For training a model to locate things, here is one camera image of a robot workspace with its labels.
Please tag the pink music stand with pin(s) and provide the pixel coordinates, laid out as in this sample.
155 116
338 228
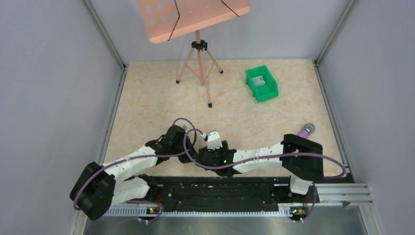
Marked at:
168 19

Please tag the green plastic bin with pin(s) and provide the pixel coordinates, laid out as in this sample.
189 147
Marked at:
265 92

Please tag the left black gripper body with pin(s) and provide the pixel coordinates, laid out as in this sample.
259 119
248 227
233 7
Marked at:
187 155

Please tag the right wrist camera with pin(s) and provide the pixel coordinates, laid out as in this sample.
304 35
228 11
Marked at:
214 141

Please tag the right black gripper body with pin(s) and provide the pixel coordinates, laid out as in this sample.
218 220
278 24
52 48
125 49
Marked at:
205 156

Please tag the purple glitter microphone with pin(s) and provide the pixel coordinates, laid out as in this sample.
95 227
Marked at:
307 129

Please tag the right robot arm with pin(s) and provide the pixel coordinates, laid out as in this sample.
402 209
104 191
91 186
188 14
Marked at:
296 154

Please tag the silver card in bin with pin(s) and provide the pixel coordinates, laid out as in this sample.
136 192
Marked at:
258 81

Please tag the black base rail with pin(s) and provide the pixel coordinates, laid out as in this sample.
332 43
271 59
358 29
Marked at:
214 196

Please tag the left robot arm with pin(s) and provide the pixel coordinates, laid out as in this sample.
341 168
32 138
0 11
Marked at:
101 186

